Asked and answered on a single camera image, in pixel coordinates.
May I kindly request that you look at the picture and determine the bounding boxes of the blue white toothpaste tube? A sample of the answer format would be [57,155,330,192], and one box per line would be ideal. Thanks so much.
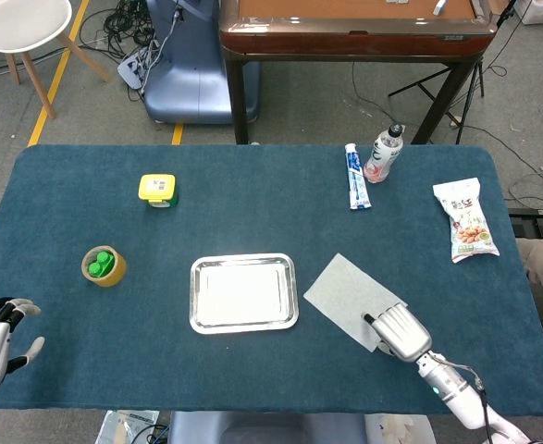
[344,142,372,211]

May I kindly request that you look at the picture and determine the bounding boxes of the green jar yellow lid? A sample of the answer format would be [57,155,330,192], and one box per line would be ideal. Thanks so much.
[137,173,179,210]

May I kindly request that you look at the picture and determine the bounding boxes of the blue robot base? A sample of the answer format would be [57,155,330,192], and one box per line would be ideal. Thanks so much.
[143,0,261,126]

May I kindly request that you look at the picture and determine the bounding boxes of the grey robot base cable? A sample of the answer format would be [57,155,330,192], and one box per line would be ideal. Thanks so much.
[141,8,182,93]

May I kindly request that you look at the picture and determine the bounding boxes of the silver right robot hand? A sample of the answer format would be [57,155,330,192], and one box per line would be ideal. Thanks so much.
[361,302,433,364]

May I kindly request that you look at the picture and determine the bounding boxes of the dark teal carpeted table surface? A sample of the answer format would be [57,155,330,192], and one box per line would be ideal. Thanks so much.
[0,143,543,416]

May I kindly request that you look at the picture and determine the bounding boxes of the brown mahjong table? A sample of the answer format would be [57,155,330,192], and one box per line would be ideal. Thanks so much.
[218,0,499,145]

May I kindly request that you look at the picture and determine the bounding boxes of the white shell chair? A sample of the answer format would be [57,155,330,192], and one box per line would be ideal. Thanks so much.
[0,0,113,120]

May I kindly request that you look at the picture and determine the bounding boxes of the clear plastic bag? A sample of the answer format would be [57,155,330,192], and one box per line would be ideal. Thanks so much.
[97,409,161,444]

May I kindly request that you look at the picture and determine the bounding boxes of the stainless steel tray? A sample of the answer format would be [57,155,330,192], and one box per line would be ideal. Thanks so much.
[189,253,300,335]

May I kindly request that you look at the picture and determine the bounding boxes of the grey power strip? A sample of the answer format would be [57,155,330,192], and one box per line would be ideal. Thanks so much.
[117,39,161,90]

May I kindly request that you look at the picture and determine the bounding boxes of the black tripod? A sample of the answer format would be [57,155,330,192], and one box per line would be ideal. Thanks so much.
[388,0,517,145]

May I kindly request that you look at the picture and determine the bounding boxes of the yellow tape roll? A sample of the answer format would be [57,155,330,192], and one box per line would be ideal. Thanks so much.
[80,245,128,289]

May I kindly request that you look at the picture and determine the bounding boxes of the white paper sheet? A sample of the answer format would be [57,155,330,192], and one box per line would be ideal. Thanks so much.
[302,253,409,354]

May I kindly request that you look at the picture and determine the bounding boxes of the crumpled white paper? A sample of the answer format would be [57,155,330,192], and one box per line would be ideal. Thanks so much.
[432,177,500,265]

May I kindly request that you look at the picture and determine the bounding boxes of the clear pink drink bottle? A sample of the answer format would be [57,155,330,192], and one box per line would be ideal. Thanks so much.
[364,122,406,184]

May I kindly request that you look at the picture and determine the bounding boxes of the grey right arm cable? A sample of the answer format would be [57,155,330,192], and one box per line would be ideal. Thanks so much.
[446,360,494,444]

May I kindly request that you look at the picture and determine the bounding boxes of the black floor cable bundle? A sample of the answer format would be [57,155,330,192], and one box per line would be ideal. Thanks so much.
[79,0,156,61]

